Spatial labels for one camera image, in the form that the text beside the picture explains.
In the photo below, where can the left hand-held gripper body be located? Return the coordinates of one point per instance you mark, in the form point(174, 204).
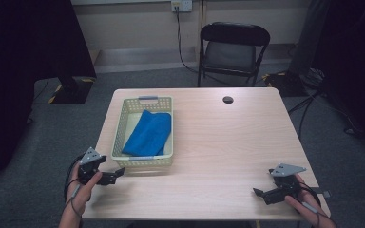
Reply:
point(88, 163)

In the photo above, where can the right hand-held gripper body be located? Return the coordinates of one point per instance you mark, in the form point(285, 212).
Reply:
point(286, 182)

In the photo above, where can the pale yellow plastic basket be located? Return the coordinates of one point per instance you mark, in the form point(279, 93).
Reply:
point(120, 126)

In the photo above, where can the blue cloth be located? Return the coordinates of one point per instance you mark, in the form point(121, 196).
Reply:
point(149, 133)

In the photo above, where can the person's left hand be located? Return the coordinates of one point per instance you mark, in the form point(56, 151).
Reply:
point(84, 193)

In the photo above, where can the person's right hand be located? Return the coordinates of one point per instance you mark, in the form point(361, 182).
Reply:
point(307, 205)

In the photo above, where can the black stand base striped tape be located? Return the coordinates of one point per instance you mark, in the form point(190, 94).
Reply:
point(285, 84)
point(72, 93)

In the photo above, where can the black curtain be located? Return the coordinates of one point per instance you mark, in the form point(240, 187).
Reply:
point(15, 63)
point(355, 63)

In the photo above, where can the black folding chair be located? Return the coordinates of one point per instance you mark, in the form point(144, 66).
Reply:
point(231, 53)

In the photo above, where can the grey curtain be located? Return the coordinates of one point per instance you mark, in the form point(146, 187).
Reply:
point(309, 34)

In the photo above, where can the white wall socket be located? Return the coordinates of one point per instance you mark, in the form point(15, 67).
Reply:
point(181, 5)

